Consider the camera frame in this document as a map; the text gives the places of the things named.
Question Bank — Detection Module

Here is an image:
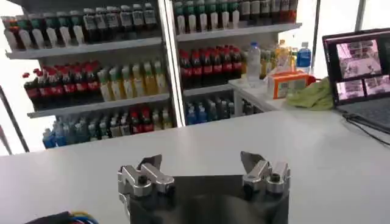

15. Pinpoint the multicoloured wire bundle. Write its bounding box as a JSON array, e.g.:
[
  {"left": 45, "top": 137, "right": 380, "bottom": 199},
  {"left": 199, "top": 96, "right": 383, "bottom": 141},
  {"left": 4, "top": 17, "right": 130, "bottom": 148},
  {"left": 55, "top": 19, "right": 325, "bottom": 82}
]
[{"left": 26, "top": 211, "right": 100, "bottom": 224}]

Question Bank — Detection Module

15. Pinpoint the orange juice bottle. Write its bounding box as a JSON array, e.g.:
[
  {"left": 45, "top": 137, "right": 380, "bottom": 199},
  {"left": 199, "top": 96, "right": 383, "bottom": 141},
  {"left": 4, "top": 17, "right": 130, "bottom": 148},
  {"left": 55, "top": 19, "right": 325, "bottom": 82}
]
[{"left": 275, "top": 39, "right": 291, "bottom": 74}]

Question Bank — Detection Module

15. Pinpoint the green cloth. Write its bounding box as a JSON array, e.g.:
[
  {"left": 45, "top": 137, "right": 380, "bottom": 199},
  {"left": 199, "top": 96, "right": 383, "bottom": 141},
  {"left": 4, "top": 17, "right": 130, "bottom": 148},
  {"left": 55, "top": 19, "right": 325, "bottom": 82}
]
[{"left": 285, "top": 77, "right": 335, "bottom": 111}]

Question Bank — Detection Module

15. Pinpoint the thin dark pole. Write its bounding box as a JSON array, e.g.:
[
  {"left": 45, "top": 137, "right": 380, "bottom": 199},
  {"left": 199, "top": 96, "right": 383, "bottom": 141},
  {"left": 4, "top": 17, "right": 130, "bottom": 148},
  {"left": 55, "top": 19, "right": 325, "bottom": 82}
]
[{"left": 0, "top": 86, "right": 30, "bottom": 153}]

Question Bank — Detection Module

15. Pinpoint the orange and white box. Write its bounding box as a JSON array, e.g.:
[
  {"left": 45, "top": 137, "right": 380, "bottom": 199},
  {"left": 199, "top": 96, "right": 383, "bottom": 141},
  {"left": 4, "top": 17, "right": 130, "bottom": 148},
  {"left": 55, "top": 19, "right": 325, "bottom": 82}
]
[{"left": 266, "top": 71, "right": 310, "bottom": 100}]

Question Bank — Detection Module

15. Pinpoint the black laptop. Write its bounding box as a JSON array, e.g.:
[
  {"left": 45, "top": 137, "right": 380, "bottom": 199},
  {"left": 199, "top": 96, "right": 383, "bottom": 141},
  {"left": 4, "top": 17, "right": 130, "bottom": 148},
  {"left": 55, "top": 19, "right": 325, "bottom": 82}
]
[{"left": 322, "top": 27, "right": 390, "bottom": 135}]

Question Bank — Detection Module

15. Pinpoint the blue-labelled plastic bottle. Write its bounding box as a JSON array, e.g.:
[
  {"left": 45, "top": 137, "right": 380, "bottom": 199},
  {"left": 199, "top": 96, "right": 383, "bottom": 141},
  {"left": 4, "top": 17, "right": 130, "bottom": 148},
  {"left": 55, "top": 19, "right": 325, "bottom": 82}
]
[{"left": 296, "top": 41, "right": 312, "bottom": 74}]

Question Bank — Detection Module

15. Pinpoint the black laptop cable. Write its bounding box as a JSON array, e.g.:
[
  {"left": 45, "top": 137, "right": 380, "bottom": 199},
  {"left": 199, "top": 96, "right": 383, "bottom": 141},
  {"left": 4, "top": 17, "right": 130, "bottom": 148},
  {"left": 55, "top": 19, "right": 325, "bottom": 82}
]
[{"left": 342, "top": 111, "right": 390, "bottom": 147}]

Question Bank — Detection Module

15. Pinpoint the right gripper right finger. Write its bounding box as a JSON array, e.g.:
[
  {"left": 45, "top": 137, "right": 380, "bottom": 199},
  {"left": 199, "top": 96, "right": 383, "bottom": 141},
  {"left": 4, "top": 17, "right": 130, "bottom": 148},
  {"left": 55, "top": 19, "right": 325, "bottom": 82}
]
[{"left": 239, "top": 150, "right": 291, "bottom": 195}]

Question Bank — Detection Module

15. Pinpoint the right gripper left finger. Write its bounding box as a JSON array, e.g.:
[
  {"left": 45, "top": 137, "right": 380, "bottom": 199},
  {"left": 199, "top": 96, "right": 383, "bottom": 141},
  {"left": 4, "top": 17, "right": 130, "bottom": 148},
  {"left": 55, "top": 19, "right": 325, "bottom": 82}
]
[{"left": 117, "top": 153, "right": 176, "bottom": 197}]

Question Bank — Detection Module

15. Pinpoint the clear plastic water bottle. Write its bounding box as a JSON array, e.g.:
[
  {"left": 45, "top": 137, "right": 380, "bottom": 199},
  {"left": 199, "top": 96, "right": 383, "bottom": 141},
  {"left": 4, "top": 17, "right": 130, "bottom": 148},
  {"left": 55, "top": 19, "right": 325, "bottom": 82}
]
[{"left": 246, "top": 41, "right": 262, "bottom": 88}]

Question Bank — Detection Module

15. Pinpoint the shelf rack with bottles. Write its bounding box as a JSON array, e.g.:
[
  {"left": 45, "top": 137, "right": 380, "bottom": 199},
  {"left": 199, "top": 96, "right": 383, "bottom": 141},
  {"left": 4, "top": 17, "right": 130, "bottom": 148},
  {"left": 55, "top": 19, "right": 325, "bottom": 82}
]
[{"left": 1, "top": 0, "right": 302, "bottom": 150}]

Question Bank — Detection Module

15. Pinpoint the small white side table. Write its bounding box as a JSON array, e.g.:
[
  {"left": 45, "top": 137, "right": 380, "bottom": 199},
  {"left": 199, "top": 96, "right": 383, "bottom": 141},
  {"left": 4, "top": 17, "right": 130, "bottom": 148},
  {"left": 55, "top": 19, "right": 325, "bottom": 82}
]
[{"left": 228, "top": 77, "right": 336, "bottom": 118}]

